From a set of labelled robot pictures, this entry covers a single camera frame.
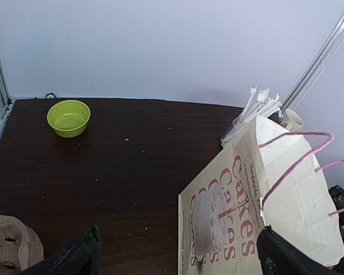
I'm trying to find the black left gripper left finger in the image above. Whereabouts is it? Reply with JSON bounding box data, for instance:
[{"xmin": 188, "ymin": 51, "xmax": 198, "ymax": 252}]
[{"xmin": 21, "ymin": 226, "xmax": 102, "ymax": 274}]

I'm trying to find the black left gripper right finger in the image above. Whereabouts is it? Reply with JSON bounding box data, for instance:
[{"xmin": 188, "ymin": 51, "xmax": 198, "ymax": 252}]
[{"xmin": 256, "ymin": 226, "xmax": 337, "ymax": 275}]

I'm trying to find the stack of pulp cup carriers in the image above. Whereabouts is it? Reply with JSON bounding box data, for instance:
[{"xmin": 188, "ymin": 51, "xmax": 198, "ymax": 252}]
[{"xmin": 0, "ymin": 215, "xmax": 44, "ymax": 274}]

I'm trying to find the white pink paper bag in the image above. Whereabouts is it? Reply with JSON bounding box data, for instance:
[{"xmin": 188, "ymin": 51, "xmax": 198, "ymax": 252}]
[{"xmin": 178, "ymin": 116, "xmax": 344, "ymax": 274}]

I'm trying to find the white ceramic mug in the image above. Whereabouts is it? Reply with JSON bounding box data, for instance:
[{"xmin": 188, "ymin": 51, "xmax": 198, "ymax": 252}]
[{"xmin": 280, "ymin": 108, "xmax": 304, "ymax": 132}]

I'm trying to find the glass jar of straws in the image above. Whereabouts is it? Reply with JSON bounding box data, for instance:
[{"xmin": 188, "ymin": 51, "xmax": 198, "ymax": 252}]
[{"xmin": 221, "ymin": 85, "xmax": 283, "ymax": 148}]

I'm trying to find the green plastic bowl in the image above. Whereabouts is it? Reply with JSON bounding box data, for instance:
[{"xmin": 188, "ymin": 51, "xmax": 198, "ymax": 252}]
[{"xmin": 46, "ymin": 100, "xmax": 91, "ymax": 138}]

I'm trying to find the aluminium frame post right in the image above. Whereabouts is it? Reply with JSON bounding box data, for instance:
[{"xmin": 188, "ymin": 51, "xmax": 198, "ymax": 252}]
[{"xmin": 282, "ymin": 11, "xmax": 344, "ymax": 111}]

